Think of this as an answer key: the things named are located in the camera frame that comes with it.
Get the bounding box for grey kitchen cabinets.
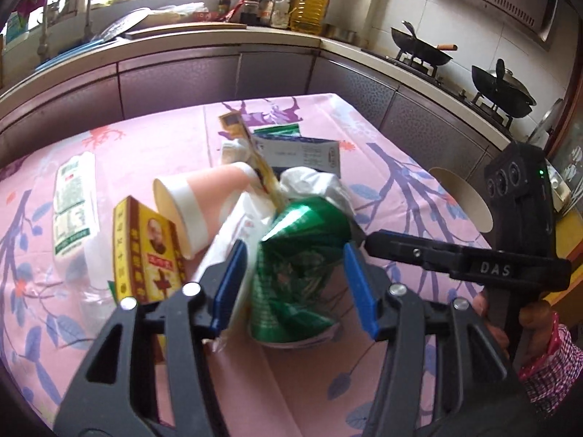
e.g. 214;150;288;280
1;40;511;188

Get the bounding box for silver kitchen faucet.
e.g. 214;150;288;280
36;0;94;63

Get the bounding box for pink floral tablecloth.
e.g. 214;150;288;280
1;94;485;436

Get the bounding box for white crumpled plastic bag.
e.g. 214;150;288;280
279;167;355;217

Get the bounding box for yellow red cardboard box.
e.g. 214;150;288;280
113;196;186;304

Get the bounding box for black wok with lid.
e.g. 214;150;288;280
472;58;537;118

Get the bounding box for green foil snack bag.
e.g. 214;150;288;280
249;196;352;349

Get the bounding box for pink white paper cup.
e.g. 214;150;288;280
152;162;261;259

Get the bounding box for clear plastic bottle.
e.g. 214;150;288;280
52;152;115;332

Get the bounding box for yellow cooking oil bottle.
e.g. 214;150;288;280
290;0;328;36

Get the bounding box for person's right hand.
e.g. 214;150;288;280
472;293;553;369

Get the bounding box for black wok wooden handle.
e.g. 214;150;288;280
391;21;451;67

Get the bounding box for dark soy sauce bottle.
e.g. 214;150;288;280
239;0;260;26

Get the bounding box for yellow snack wrapper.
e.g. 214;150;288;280
219;111;289;213

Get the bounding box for white plastic jug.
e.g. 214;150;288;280
270;0;290;29

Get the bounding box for beige round trash bin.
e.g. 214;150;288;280
429;167;493;234

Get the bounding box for gas stove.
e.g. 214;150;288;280
362;48;513;137

